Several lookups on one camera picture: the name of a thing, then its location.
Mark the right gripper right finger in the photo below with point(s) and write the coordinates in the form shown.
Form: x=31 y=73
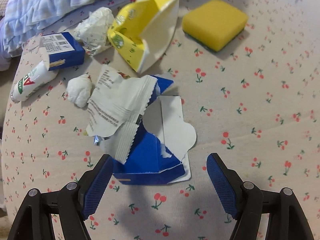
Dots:
x=246 y=203

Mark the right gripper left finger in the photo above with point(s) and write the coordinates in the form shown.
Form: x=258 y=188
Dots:
x=74 y=203

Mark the torn blue cardboard box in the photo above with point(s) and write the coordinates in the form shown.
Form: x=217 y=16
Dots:
x=159 y=153

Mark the white torn snack wrapper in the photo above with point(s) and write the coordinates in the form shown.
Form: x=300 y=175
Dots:
x=115 y=109

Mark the white tissue ball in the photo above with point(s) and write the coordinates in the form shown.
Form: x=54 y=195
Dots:
x=79 y=90

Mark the white AD milk bottle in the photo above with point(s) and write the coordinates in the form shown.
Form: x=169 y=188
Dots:
x=31 y=82

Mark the small dark blue box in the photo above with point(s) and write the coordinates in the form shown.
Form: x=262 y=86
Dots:
x=61 y=50

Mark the printed paper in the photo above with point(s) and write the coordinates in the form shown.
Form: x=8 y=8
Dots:
x=92 y=32

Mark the yellow sponge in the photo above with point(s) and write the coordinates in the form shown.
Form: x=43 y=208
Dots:
x=214 y=24

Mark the yellow paper tissue pack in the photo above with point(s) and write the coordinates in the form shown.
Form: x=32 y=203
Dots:
x=142 y=31

